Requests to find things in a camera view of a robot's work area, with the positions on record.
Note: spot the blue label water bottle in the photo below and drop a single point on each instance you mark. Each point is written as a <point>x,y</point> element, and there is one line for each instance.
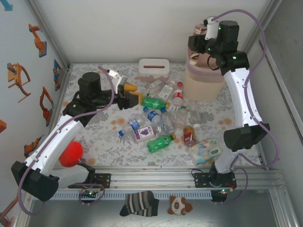
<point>152,116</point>
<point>133,124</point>

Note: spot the white cap green label bottle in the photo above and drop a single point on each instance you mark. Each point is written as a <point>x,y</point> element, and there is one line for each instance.
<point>165,91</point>

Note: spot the blue cap clear water bottle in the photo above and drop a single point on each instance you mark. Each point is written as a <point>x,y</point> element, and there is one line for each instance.
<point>166,121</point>

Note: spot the brown cola bottle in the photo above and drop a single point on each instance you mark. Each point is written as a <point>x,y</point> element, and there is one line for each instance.
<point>195,59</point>

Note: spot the red cap red label bottle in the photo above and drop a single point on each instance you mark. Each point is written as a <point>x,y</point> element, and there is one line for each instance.
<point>177,95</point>

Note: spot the green cap clear bottle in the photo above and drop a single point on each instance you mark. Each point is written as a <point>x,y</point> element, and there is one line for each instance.
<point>181,117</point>

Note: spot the green bottle with yellow cap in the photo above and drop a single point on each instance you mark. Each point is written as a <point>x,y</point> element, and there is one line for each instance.
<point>152,102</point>
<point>159,143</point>

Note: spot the clear plastic bottle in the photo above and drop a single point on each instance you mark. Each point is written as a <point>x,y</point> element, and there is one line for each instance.
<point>194,112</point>

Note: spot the red label tea bottle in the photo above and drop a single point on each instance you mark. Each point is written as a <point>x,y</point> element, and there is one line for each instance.
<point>189,137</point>

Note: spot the white cap clear bottle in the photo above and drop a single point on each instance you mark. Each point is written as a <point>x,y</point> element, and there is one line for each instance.
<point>196,126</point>

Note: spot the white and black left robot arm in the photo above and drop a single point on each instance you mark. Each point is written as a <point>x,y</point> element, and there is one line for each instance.
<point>59,139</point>

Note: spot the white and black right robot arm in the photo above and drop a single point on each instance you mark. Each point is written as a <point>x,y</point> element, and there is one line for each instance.
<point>241,99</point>

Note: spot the translucent purple bin liner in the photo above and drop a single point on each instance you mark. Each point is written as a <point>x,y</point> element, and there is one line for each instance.
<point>201,72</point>

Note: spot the pink plastic waste bin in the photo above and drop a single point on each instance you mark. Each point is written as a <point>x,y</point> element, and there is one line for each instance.
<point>201,87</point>

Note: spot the white tissue box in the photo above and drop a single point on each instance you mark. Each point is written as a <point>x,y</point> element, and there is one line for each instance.
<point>146,72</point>

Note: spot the small clear green label bottle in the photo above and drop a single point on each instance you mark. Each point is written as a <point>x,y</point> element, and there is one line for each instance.
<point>154,84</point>

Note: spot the floral patterned tablecloth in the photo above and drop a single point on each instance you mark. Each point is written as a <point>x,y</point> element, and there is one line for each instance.
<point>132,158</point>

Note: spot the red plush ball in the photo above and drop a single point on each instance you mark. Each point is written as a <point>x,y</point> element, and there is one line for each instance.
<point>71,153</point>

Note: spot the colourful soft tissue pack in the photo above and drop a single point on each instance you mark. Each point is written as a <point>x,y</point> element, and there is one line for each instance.
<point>203,151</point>

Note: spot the black and grey striped sock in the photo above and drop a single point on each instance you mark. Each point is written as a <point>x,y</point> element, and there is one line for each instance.
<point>139,203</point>

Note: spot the small controller board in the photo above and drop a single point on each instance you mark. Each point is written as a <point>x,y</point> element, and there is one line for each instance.
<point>223,191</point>
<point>89,194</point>

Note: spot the brown and white plush toy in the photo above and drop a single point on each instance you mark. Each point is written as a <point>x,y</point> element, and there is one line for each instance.
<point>177,205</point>

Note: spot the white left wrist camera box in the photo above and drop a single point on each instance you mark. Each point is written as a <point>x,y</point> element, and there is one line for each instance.
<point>117,80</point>

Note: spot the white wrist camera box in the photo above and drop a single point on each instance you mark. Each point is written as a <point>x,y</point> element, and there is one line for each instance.
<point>210,29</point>
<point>117,80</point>

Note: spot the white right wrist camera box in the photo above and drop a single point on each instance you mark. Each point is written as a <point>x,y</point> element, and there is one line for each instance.
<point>210,29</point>

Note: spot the blue and orange wall sticker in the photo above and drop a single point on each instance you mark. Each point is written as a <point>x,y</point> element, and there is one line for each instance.
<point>56,73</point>

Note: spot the aluminium frame post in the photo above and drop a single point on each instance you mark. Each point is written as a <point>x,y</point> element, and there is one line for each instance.
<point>47,30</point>
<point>271,9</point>

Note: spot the orange grey gripper wall sticker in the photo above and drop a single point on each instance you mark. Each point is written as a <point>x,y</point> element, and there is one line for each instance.
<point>16,75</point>

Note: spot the aluminium rail frame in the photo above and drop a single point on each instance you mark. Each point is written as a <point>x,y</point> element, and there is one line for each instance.
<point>154,179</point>

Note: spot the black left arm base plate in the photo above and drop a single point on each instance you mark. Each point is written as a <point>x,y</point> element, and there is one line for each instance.
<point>106,180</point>

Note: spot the orange block wall sticker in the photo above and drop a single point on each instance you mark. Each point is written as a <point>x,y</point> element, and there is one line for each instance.
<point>2,126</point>

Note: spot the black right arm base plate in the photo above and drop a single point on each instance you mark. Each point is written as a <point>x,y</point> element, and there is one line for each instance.
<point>200,182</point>

